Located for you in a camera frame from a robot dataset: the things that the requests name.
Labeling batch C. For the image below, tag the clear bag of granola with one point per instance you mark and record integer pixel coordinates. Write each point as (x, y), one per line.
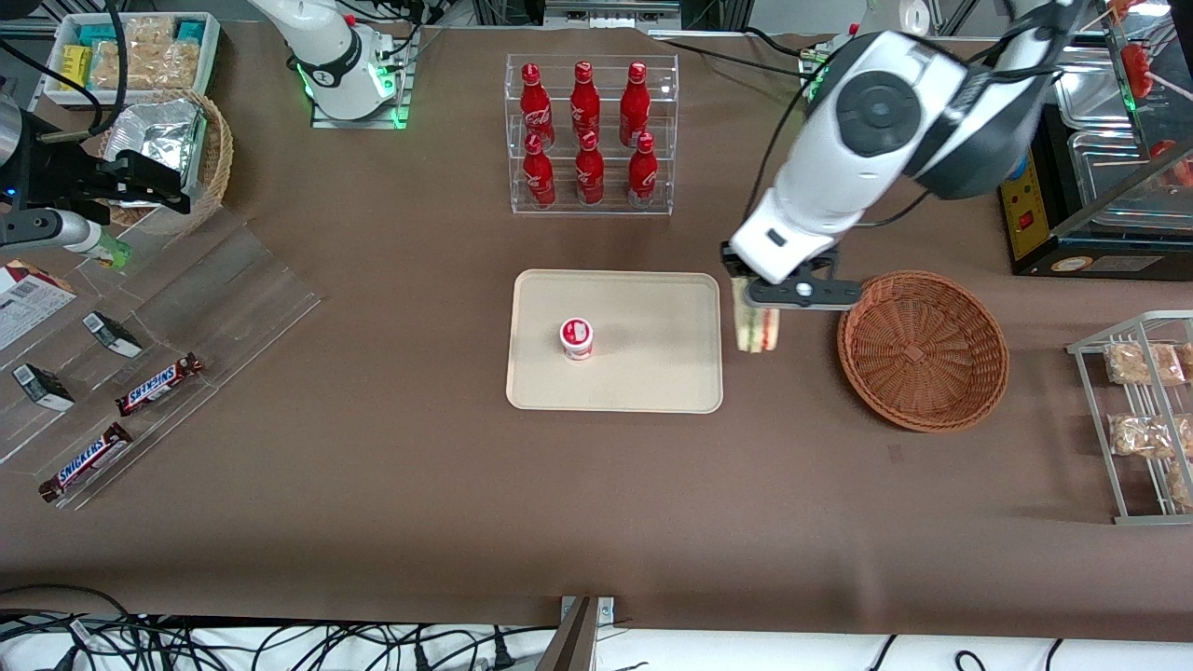
(1182, 486)
(1146, 435)
(1142, 363)

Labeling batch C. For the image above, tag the brown Snickers bar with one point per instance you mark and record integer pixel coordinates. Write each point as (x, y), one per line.
(158, 384)
(86, 462)

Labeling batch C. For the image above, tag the beige plastic tray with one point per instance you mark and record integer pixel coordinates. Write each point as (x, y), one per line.
(652, 345)

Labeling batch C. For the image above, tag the silver foil package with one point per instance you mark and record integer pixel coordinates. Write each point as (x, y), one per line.
(163, 135)

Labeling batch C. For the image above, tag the white plastic bin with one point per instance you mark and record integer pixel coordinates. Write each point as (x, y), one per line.
(210, 56)

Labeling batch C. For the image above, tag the black food warmer case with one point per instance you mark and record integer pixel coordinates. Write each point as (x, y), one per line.
(1072, 252)

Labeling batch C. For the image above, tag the brown wicker basket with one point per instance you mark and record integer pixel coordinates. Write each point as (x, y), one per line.
(923, 354)

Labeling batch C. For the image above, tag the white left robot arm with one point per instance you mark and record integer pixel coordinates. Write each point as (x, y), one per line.
(867, 112)

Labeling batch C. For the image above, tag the light wicker basket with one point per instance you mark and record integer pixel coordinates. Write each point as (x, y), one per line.
(219, 158)

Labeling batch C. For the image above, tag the dark metal bracket bar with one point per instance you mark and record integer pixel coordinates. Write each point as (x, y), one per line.
(570, 643)

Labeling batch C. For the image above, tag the red skewered food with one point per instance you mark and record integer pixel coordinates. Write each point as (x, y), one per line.
(1137, 70)

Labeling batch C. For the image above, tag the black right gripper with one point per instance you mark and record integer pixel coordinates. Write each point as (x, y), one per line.
(58, 173)

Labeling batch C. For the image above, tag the aluminium frame profile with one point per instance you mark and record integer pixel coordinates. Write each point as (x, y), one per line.
(610, 11)

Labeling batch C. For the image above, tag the clear acrylic bottle rack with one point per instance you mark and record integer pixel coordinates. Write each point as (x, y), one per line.
(592, 210)

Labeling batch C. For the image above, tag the small black white box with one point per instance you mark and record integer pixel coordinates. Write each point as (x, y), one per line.
(112, 335)
(43, 388)

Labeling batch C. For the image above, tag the red white printed carton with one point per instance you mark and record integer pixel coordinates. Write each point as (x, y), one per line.
(28, 303)

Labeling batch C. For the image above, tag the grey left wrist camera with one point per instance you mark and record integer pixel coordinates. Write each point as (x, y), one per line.
(820, 294)

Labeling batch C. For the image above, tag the teal snack box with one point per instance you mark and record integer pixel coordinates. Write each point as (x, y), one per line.
(191, 31)
(98, 35)

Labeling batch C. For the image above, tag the red white yogurt cup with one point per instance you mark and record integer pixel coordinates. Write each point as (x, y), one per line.
(577, 338)

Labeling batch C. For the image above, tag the large steel pan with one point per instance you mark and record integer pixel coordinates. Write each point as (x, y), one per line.
(1095, 93)

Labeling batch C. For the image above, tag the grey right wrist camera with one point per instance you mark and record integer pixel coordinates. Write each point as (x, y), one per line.
(51, 230)

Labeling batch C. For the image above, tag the small steel pan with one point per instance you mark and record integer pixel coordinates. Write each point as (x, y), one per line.
(1118, 168)

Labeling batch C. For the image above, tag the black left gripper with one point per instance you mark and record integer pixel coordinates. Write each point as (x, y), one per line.
(732, 266)

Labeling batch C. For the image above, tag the clear acrylic tiered stand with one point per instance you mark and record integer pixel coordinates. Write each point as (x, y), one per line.
(233, 298)

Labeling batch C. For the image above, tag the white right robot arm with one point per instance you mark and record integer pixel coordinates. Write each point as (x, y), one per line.
(326, 56)

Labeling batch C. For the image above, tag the red cola bottle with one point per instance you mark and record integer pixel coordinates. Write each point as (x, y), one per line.
(589, 175)
(535, 107)
(538, 177)
(585, 102)
(635, 104)
(642, 177)

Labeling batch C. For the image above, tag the green plastic bottle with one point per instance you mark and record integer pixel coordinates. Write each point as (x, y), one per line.
(112, 252)

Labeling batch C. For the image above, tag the yellow snack box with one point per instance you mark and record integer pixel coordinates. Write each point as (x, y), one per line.
(75, 67)

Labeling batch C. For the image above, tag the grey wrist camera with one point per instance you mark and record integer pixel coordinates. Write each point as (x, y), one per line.
(51, 230)
(820, 294)

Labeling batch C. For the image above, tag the clear bag of crackers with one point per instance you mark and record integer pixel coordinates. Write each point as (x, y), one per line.
(149, 61)

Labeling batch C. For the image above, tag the triangular sandwich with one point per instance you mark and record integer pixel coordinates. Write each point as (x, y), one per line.
(757, 331)

